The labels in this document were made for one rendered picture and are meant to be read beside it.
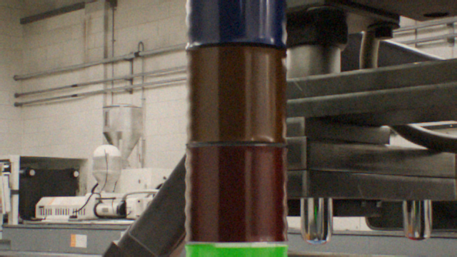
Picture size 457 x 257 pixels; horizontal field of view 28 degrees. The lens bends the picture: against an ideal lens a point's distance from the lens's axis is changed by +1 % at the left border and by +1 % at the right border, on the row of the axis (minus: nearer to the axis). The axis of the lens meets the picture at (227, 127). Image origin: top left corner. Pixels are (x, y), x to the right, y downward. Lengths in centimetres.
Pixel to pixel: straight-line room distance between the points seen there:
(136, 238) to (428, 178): 41
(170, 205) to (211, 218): 65
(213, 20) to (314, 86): 26
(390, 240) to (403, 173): 543
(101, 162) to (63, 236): 79
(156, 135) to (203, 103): 1048
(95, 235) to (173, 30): 331
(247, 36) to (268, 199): 6
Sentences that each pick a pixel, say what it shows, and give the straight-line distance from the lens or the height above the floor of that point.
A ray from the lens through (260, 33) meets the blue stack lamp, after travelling 32.
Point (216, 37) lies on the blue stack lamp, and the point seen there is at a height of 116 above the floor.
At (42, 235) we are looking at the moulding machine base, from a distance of 904.
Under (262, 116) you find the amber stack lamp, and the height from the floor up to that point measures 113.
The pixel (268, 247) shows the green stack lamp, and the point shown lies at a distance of 32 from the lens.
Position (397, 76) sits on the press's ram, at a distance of 54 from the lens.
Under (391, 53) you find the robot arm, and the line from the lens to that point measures 93.
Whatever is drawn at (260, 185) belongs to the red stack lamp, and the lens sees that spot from 32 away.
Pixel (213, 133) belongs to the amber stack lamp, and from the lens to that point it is 32.
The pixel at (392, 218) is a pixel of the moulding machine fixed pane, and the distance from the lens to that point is 607.
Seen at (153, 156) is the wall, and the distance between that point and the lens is 1081.
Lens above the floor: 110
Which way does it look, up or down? 5 degrees up
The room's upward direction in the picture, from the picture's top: straight up
